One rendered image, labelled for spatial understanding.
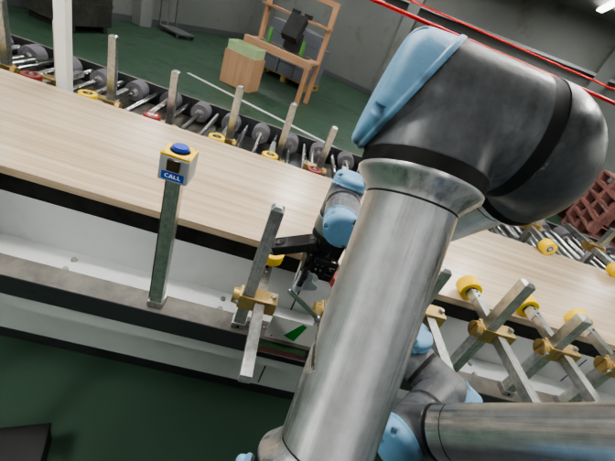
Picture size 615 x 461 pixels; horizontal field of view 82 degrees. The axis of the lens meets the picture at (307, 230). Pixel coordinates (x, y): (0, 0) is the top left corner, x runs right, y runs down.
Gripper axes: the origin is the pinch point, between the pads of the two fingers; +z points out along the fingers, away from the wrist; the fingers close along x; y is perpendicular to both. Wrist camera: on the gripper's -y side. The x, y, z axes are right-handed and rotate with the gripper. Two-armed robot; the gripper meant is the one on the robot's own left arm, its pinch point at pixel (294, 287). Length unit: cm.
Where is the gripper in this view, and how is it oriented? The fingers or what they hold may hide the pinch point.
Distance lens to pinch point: 95.7
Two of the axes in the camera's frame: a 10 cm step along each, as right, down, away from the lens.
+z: -3.3, 7.9, 5.2
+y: 9.5, 2.9, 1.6
